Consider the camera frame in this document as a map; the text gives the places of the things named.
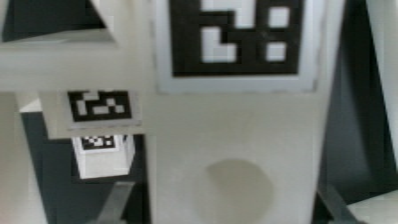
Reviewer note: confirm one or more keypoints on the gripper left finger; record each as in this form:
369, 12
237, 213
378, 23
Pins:
125, 209

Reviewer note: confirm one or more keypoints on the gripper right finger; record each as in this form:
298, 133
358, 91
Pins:
331, 212

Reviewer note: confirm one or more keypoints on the white chair back frame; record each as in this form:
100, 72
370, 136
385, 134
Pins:
228, 62

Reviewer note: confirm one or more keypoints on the white chair leg block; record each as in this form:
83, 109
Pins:
104, 155

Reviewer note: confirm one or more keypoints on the white chair seat part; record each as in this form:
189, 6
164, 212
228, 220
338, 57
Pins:
86, 112

